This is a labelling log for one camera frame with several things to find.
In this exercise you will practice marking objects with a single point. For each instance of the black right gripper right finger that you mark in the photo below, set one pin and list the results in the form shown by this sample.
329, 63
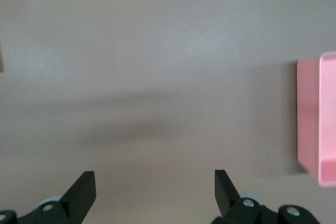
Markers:
228, 203

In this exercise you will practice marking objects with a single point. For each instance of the pink plastic box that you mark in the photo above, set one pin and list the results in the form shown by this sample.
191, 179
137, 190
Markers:
308, 116

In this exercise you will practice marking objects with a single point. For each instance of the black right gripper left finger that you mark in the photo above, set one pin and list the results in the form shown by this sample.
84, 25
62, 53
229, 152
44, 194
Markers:
76, 203

